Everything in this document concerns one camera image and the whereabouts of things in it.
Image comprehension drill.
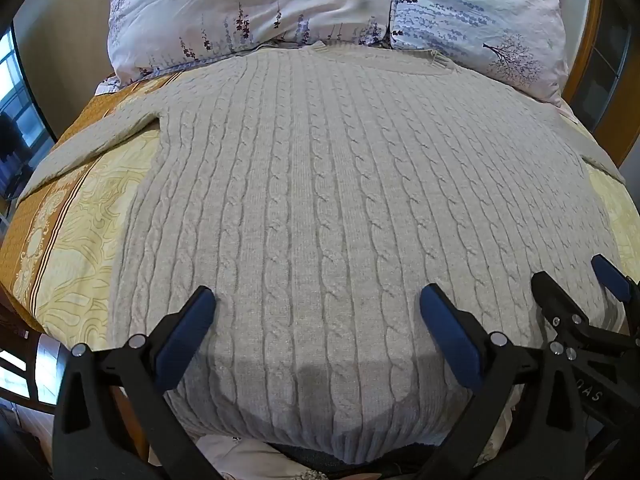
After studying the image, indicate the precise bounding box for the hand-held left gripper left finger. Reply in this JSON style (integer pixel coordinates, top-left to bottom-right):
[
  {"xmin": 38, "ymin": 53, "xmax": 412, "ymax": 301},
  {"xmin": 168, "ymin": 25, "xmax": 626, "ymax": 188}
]
[{"xmin": 52, "ymin": 285, "xmax": 221, "ymax": 480}]

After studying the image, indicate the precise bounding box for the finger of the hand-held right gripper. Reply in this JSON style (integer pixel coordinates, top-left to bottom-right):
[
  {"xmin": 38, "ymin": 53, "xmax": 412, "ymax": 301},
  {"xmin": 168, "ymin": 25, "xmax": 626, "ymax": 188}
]
[
  {"xmin": 590, "ymin": 254, "xmax": 640, "ymax": 333},
  {"xmin": 531, "ymin": 271, "xmax": 602, "ymax": 361}
]

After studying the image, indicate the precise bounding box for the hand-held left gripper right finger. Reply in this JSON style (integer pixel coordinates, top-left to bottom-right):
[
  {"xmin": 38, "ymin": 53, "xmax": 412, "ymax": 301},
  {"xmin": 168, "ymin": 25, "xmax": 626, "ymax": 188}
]
[{"xmin": 419, "ymin": 284, "xmax": 589, "ymax": 480}]

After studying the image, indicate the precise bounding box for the beige cable-knit sweater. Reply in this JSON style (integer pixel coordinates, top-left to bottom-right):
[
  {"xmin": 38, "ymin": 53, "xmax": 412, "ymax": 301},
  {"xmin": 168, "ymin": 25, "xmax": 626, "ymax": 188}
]
[{"xmin": 15, "ymin": 42, "xmax": 628, "ymax": 466}]

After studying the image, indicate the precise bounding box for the white cloth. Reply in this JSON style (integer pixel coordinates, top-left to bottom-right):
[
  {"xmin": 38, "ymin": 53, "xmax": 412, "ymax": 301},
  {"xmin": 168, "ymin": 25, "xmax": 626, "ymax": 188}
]
[{"xmin": 196, "ymin": 434, "xmax": 321, "ymax": 480}]

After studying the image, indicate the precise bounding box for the yellow patterned bedsheet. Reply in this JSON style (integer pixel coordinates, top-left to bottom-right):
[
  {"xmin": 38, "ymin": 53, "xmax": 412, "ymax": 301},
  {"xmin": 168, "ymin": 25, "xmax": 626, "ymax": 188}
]
[{"xmin": 0, "ymin": 69, "xmax": 640, "ymax": 353}]

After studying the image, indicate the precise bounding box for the window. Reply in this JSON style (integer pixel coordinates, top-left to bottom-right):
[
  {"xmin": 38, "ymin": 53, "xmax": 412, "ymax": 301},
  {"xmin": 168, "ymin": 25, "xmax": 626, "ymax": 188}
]
[{"xmin": 0, "ymin": 30, "xmax": 57, "ymax": 201}]

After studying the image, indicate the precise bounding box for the right floral white pillow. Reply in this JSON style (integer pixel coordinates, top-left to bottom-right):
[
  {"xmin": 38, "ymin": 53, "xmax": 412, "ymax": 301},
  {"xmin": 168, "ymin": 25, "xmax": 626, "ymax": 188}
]
[{"xmin": 387, "ymin": 0, "xmax": 573, "ymax": 111}]

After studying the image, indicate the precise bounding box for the wooden bed frame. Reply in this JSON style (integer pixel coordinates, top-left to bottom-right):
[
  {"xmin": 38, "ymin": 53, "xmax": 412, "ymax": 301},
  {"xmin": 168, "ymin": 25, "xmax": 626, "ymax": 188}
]
[{"xmin": 114, "ymin": 385, "xmax": 152, "ymax": 467}]

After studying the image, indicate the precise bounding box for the brown wooden furniture frame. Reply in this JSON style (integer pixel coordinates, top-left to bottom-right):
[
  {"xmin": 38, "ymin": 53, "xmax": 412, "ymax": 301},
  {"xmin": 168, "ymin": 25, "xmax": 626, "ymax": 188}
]
[{"xmin": 562, "ymin": 0, "xmax": 640, "ymax": 173}]

